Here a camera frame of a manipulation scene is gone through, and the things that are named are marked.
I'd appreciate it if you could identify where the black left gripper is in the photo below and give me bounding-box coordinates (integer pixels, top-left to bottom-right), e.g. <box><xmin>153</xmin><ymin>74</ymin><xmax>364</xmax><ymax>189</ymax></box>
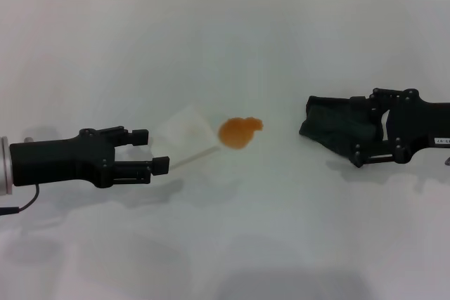
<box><xmin>9</xmin><ymin>124</ymin><xmax>171</xmax><ymax>189</ymax></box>

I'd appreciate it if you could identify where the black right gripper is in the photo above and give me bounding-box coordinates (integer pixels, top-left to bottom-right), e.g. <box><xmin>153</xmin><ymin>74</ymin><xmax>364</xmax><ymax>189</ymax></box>
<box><xmin>349</xmin><ymin>87</ymin><xmax>450</xmax><ymax>168</ymax></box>

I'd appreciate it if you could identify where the dark blue rag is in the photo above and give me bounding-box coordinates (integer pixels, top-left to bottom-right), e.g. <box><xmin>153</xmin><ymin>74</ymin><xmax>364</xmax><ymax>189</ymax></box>
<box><xmin>298</xmin><ymin>95</ymin><xmax>385</xmax><ymax>167</ymax></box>

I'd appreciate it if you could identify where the white paper cup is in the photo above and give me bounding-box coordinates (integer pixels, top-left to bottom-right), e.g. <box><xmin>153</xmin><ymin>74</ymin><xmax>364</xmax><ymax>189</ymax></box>
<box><xmin>147</xmin><ymin>103</ymin><xmax>221</xmax><ymax>171</ymax></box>

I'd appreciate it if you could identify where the brown water stain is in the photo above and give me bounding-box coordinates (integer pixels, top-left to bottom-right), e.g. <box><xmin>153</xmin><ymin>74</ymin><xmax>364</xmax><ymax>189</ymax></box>
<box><xmin>217</xmin><ymin>117</ymin><xmax>265</xmax><ymax>151</ymax></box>

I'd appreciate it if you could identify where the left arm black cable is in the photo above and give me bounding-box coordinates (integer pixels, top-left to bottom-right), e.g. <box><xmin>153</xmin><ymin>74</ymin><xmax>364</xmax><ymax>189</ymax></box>
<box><xmin>0</xmin><ymin>183</ymin><xmax>41</xmax><ymax>215</ymax></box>

